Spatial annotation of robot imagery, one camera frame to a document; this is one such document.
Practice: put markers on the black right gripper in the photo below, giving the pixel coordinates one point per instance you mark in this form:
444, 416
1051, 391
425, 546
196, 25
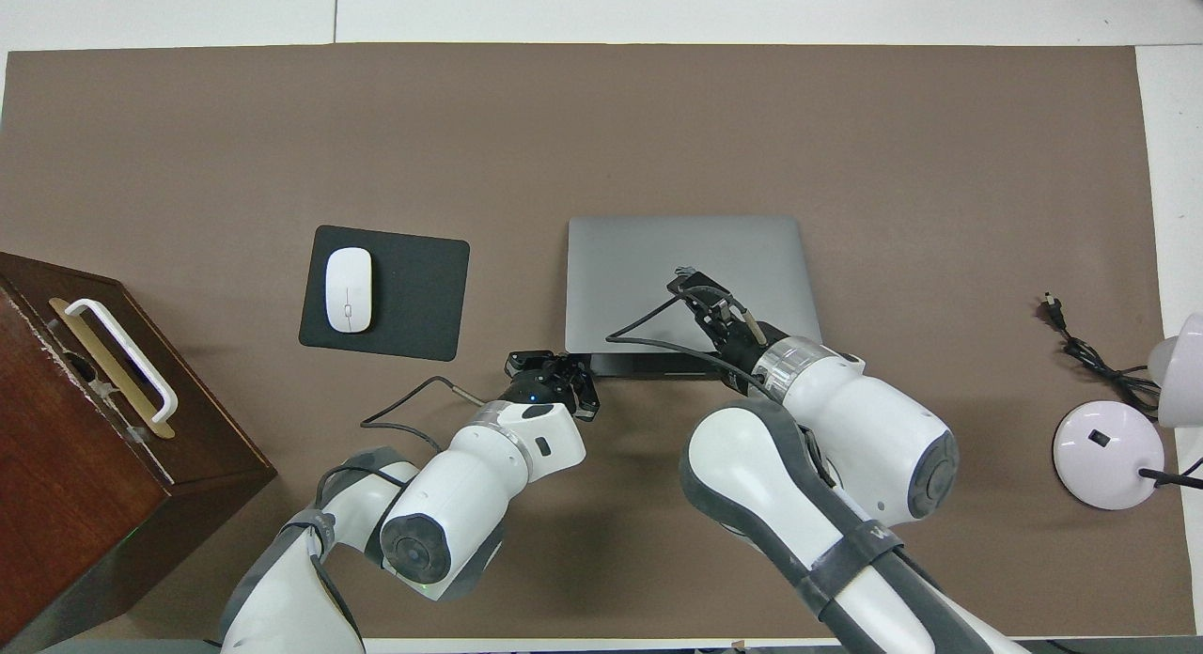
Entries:
738, 339

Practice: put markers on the white desk lamp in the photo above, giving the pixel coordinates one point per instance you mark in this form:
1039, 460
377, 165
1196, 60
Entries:
1104, 466

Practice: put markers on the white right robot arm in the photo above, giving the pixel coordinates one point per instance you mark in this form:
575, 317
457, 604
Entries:
846, 428

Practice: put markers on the brown wooden box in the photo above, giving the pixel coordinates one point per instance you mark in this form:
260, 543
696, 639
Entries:
56, 466

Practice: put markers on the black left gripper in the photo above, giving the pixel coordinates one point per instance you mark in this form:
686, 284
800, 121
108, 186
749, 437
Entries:
540, 386

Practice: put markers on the silver laptop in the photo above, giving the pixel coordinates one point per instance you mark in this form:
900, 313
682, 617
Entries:
620, 278

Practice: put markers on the black mouse pad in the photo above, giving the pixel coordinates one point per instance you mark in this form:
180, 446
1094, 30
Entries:
414, 297

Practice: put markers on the large brown table mat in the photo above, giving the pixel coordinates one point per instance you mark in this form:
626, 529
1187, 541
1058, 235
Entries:
658, 118

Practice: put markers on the white computer mouse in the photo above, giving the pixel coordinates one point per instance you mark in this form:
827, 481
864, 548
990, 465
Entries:
349, 289

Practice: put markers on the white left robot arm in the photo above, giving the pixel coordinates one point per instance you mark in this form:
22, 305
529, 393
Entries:
451, 504

